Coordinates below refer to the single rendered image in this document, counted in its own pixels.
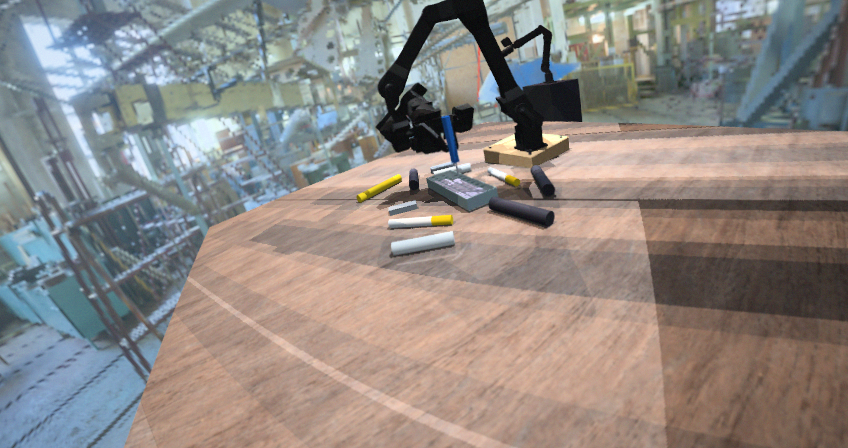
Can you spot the keyboard with white letter keys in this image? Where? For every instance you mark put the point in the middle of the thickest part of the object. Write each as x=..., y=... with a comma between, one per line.
x=464, y=191

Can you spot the blue stylus with white tip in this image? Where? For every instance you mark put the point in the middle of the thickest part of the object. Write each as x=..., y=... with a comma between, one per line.
x=451, y=141

